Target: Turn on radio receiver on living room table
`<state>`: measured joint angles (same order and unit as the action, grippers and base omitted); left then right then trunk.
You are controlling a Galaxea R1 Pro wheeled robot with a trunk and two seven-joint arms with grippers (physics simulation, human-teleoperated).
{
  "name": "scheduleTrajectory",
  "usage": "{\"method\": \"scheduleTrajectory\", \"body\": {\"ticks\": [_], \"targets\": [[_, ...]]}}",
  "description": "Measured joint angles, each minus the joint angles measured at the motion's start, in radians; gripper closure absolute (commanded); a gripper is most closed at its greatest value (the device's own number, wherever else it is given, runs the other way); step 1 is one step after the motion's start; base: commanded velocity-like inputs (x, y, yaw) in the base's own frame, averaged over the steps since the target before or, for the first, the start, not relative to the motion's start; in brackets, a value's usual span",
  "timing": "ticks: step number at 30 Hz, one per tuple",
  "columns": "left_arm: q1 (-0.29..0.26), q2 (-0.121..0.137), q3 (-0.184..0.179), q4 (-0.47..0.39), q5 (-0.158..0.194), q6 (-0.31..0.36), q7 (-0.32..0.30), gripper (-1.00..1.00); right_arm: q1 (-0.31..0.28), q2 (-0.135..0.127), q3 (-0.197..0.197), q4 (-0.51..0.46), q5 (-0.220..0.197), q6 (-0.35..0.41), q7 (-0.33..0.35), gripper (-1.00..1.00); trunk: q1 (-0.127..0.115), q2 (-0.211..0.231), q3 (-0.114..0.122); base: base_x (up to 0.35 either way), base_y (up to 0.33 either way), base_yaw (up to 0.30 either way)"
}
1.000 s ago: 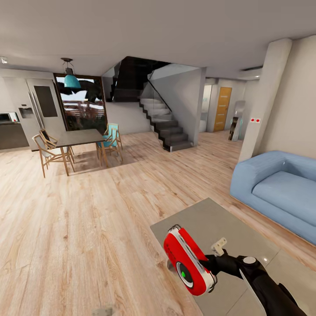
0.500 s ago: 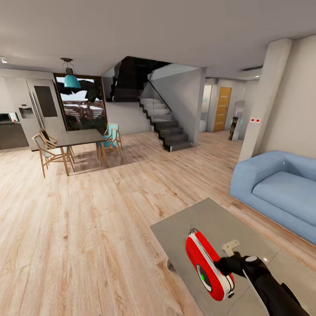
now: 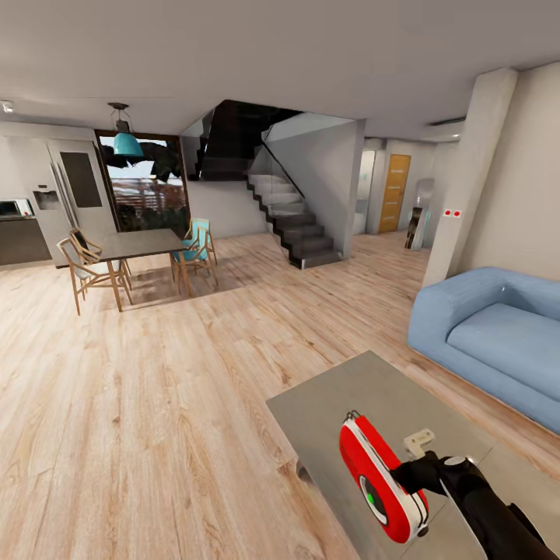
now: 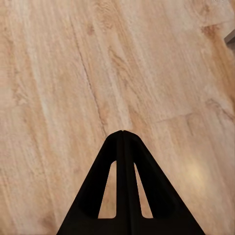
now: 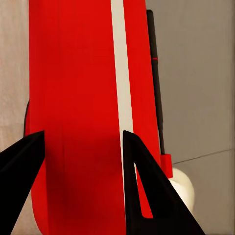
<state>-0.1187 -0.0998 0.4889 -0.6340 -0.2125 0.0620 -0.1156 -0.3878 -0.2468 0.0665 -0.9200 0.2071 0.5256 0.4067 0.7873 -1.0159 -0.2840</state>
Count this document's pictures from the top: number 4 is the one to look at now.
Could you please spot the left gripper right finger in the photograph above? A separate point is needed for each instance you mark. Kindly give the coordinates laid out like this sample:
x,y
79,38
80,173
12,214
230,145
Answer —
x,y
170,215

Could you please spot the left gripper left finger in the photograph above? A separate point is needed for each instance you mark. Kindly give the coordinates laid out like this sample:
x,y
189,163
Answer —
x,y
82,218

